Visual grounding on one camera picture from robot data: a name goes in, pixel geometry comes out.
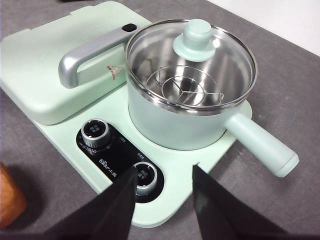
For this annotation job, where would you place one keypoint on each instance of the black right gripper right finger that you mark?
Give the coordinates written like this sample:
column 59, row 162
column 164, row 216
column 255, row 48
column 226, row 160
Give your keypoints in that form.
column 220, row 215

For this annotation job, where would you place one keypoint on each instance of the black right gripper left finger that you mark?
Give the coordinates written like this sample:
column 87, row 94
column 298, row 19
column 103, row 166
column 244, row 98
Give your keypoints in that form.
column 107, row 215

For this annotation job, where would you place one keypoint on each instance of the brown potato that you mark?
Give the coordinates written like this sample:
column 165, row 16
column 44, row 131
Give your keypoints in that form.
column 10, row 195

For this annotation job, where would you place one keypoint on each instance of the glass lid with green knob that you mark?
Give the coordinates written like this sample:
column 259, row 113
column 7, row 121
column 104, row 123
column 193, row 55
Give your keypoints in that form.
column 197, row 42

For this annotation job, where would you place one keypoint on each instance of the silver control knob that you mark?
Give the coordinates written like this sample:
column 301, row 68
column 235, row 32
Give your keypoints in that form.
column 95, row 133
column 146, row 177

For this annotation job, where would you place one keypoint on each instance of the green breakfast machine base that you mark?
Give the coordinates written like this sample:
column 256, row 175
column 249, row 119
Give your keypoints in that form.
column 175, row 175

